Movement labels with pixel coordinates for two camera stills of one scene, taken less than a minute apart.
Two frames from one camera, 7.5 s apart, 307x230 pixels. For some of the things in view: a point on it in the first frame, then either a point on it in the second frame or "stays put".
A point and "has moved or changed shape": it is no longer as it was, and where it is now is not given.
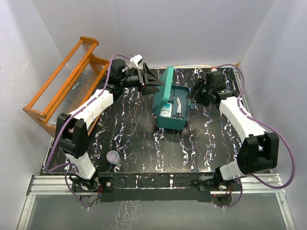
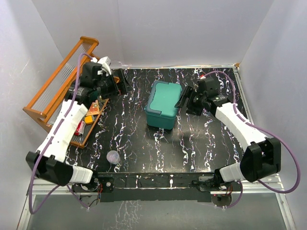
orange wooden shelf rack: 79,74 stays put
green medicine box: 171,104 has moved or changed shape
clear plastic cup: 112,157 stays put
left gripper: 149,78 → 114,92
